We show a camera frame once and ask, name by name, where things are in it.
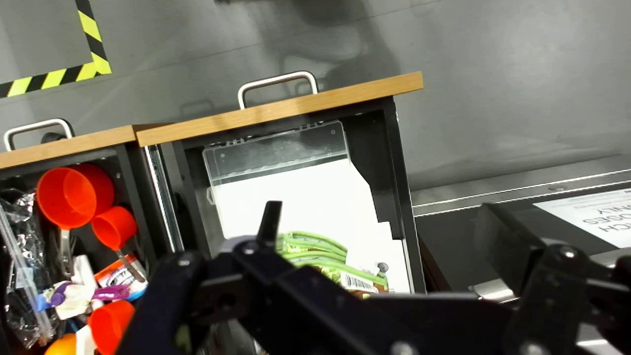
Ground colourful snack packet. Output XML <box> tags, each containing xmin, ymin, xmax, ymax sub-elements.
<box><xmin>95</xmin><ymin>254</ymin><xmax>150</xmax><ymax>303</ymax></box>

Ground stainless gas stove range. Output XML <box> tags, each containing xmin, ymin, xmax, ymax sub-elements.
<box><xmin>410</xmin><ymin>153</ymin><xmax>631</xmax><ymax>311</ymax></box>

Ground yellow black hazard tape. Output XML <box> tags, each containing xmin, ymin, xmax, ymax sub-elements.
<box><xmin>0</xmin><ymin>0</ymin><xmax>114</xmax><ymax>100</ymax></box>

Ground white liner sheet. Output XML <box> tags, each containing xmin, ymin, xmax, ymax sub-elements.
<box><xmin>209</xmin><ymin>155</ymin><xmax>416</xmax><ymax>293</ymax></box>

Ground orange plastic ball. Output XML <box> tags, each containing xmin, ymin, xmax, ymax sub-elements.
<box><xmin>43</xmin><ymin>331</ymin><xmax>81</xmax><ymax>355</ymax></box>

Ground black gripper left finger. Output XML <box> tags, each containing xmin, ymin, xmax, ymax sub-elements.
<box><xmin>116</xmin><ymin>199</ymin><xmax>521</xmax><ymax>355</ymax></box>

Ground wooden drawer with white liner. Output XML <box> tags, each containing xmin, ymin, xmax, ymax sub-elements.
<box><xmin>134</xmin><ymin>69</ymin><xmax>428</xmax><ymax>297</ymax></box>

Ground clear plastic sheet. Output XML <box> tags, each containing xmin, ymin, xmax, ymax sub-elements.
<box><xmin>201</xmin><ymin>120</ymin><xmax>351</xmax><ymax>187</ymax></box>

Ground artichoke print oven mitt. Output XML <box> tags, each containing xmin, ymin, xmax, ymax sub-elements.
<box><xmin>274</xmin><ymin>228</ymin><xmax>351</xmax><ymax>272</ymax></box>

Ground wooden drawer with toys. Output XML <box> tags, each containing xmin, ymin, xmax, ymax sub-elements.
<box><xmin>0</xmin><ymin>124</ymin><xmax>160</xmax><ymax>355</ymax></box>

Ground white purple toy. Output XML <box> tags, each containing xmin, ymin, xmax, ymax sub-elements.
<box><xmin>37</xmin><ymin>254</ymin><xmax>101</xmax><ymax>323</ymax></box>

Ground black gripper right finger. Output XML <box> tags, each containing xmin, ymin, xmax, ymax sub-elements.
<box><xmin>481</xmin><ymin>199</ymin><xmax>631</xmax><ymax>355</ymax></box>

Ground silver drawer handle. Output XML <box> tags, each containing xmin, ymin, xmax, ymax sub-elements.
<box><xmin>2</xmin><ymin>116</ymin><xmax>75</xmax><ymax>153</ymax></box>
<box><xmin>235</xmin><ymin>69</ymin><xmax>321</xmax><ymax>110</ymax></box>

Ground medium red measuring cup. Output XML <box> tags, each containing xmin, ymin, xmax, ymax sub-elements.
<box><xmin>89</xmin><ymin>205</ymin><xmax>140</xmax><ymax>254</ymax></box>

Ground large red measuring cup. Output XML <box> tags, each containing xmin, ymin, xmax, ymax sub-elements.
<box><xmin>35</xmin><ymin>163</ymin><xmax>116</xmax><ymax>232</ymax></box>

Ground green patterned oven mitt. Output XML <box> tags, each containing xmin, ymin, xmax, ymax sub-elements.
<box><xmin>308</xmin><ymin>252</ymin><xmax>390</xmax><ymax>295</ymax></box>

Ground white plastic cup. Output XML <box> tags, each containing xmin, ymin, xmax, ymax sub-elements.
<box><xmin>75</xmin><ymin>323</ymin><xmax>95</xmax><ymax>355</ymax></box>

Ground small red measuring cup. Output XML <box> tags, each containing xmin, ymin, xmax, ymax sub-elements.
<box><xmin>87</xmin><ymin>299</ymin><xmax>136</xmax><ymax>355</ymax></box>

